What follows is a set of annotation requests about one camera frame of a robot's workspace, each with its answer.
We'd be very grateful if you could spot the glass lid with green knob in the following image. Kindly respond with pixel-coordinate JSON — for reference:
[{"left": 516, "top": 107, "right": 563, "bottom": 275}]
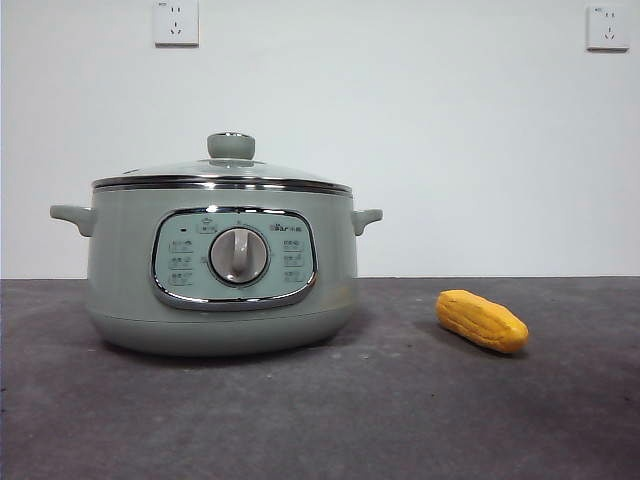
[{"left": 91, "top": 131, "right": 353, "bottom": 197}]

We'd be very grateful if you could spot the yellow corn cob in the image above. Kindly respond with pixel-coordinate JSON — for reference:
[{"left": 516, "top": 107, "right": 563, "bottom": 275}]
[{"left": 435, "top": 289, "right": 530, "bottom": 355}]

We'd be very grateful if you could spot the pale green electric pot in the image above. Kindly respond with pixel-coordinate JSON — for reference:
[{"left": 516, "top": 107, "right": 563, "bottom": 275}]
[{"left": 49, "top": 188, "right": 384, "bottom": 357}]

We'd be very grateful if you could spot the white wall socket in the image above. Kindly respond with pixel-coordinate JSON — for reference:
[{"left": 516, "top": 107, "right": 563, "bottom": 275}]
[
  {"left": 153, "top": 0, "right": 200, "bottom": 49},
  {"left": 585, "top": 4, "right": 631, "bottom": 53}
]

